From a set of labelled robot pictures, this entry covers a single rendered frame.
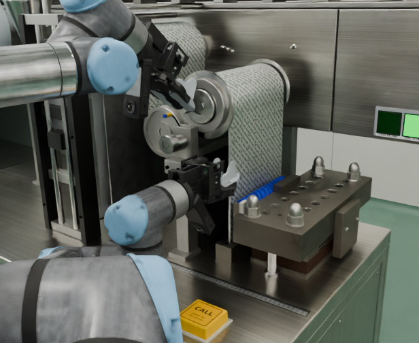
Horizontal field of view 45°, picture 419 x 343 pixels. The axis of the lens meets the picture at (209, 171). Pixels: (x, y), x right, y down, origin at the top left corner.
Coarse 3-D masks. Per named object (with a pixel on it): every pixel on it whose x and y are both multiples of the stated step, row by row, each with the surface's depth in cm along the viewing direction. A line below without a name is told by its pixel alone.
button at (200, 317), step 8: (192, 304) 95; (200, 304) 95; (208, 304) 95; (184, 312) 93; (192, 312) 93; (200, 312) 93; (208, 312) 93; (216, 312) 93; (224, 312) 93; (184, 320) 91; (192, 320) 91; (200, 320) 91; (208, 320) 91; (216, 320) 91; (224, 320) 93; (184, 328) 91; (192, 328) 90; (200, 328) 89; (208, 328) 89; (216, 328) 91; (200, 336) 89; (208, 336) 89
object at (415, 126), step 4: (408, 116) 116; (412, 116) 115; (416, 116) 115; (408, 120) 116; (412, 120) 115; (416, 120) 115; (408, 124) 116; (412, 124) 116; (416, 124) 115; (404, 128) 117; (408, 128) 116; (412, 128) 116; (416, 128) 115; (404, 132) 117; (408, 132) 117; (412, 132) 116; (416, 132) 116; (412, 136) 116; (416, 136) 116
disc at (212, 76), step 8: (200, 72) 108; (208, 72) 106; (184, 80) 111; (216, 80) 106; (224, 88) 105; (224, 96) 105; (232, 96) 105; (232, 104) 105; (232, 112) 105; (184, 120) 114; (224, 120) 107; (232, 120) 106; (224, 128) 108; (200, 136) 112; (208, 136) 111; (216, 136) 110
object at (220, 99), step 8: (200, 80) 107; (208, 80) 106; (208, 88) 106; (216, 88) 105; (216, 96) 105; (216, 104) 106; (224, 104) 105; (216, 112) 106; (224, 112) 106; (192, 120) 111; (216, 120) 107; (200, 128) 110; (208, 128) 109; (216, 128) 108
